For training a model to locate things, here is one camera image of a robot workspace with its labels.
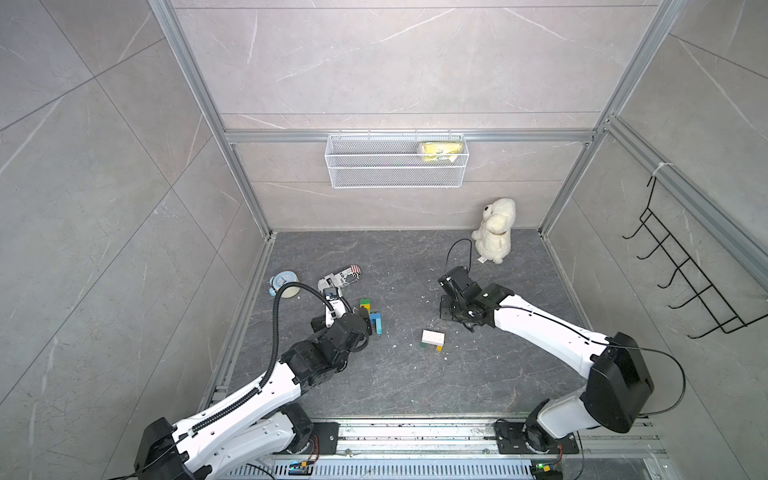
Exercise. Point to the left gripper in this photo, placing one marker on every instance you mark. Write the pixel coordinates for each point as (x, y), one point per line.
(366, 328)

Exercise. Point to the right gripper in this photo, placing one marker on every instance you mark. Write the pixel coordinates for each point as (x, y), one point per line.
(443, 310)

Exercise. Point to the white long lego brick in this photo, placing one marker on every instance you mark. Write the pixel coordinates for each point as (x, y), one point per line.
(433, 338)

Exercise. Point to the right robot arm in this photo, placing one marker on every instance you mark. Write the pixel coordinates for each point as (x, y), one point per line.
(618, 380)

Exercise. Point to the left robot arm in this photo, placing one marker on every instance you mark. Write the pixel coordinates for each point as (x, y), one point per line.
(264, 416)

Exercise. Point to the white plush toy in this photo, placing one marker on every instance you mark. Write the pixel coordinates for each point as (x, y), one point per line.
(492, 240)

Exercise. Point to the small toy car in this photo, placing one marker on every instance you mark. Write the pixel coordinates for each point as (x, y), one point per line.
(341, 279)

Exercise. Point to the tape roll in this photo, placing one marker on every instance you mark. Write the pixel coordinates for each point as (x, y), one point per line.
(277, 281)

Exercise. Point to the yellow sponge in basket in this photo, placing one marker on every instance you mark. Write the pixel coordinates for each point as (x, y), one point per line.
(440, 151)

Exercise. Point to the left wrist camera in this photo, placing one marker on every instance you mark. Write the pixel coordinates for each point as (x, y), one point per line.
(338, 305)

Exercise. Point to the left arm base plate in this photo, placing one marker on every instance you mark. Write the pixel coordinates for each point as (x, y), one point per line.
(323, 440)

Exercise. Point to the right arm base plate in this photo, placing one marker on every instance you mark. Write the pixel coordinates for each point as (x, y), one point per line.
(516, 437)

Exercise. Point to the white wire mesh basket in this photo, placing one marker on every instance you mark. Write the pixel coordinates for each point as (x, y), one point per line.
(390, 161)

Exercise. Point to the black wire hook rack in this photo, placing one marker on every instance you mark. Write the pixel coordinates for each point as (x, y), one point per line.
(688, 273)

